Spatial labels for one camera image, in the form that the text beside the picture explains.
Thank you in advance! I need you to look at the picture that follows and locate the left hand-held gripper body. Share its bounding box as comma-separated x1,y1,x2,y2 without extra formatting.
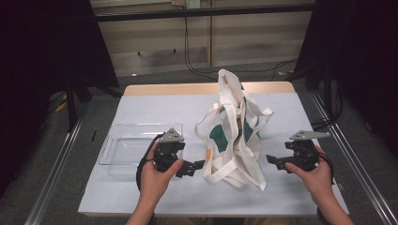
152,127,186,173

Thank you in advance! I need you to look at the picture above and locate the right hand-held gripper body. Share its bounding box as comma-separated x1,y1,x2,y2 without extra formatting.
284,129,331,173

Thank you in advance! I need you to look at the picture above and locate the white and green tote bag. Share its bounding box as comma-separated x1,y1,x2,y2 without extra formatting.
194,68,275,192

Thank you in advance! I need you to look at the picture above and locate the person's right hand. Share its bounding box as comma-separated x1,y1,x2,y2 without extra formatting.
284,145,334,202

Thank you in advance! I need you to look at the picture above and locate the person's left hand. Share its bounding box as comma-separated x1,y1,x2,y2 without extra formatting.
139,142,185,204

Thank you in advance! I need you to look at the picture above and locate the clear plastic tray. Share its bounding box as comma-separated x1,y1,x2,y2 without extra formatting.
98,122,184,181

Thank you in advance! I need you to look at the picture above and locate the white table mat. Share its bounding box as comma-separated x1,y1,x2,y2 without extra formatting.
78,92,350,218

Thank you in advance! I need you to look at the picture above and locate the black metal stand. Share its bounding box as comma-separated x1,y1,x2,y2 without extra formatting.
304,62,344,131
63,74,124,133

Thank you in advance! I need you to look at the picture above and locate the black curtain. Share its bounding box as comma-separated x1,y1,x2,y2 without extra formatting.
0,0,120,199
294,0,398,158

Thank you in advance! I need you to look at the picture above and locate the black horizontal bar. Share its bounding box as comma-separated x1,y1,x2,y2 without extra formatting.
93,3,317,23

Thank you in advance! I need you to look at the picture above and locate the right hand-held gripper black cable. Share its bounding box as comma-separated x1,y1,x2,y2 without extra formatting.
318,152,335,186

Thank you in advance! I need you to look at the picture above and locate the hand-held gripper black cable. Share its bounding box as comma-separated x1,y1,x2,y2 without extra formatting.
318,152,335,186
135,133,165,192

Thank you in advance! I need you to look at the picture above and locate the left hand-held gripper black cable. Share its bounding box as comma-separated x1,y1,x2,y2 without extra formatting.
135,133,165,192

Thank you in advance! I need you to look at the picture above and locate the metal floor rail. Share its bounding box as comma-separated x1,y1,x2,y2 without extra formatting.
23,102,92,225
309,90,398,225

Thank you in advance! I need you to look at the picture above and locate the black hanging cable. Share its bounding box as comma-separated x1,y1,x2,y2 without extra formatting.
183,16,299,83

